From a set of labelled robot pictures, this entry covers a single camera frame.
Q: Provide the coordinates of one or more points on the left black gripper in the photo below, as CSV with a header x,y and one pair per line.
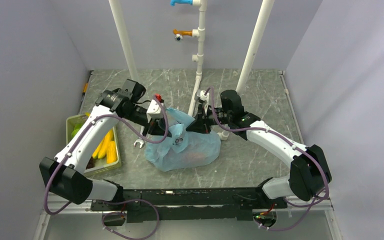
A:
x,y
156,128

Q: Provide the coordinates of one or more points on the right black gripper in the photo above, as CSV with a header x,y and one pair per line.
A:
x,y
201,124

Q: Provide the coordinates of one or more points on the light blue plastic bag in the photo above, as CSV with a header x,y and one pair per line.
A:
x,y
183,149

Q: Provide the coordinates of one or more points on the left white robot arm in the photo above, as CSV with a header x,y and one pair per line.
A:
x,y
63,174

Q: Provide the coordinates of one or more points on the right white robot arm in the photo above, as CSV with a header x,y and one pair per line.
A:
x,y
309,174

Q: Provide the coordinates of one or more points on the yellow fake fruit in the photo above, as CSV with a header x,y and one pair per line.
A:
x,y
111,152

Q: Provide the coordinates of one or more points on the yellow fake banana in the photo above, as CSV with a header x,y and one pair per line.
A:
x,y
101,151

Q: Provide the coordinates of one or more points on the green fake fruit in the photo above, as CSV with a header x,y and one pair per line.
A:
x,y
76,129

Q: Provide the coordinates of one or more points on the silver wrench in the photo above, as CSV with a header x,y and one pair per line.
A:
x,y
139,142

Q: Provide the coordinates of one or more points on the pale green fruit basket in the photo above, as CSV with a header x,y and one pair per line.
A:
x,y
94,166

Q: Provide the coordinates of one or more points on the blue clamp on pipe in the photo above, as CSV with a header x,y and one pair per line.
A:
x,y
181,2

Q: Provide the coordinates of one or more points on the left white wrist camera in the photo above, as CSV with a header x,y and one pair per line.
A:
x,y
155,108

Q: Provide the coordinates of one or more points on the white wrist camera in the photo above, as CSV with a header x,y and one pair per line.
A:
x,y
155,108
203,97

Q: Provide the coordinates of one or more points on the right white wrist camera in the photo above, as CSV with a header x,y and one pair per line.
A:
x,y
203,97

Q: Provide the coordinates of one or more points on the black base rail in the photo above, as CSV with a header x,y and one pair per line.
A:
x,y
240,203

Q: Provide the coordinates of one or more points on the orange handled tool at wall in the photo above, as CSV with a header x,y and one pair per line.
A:
x,y
85,87

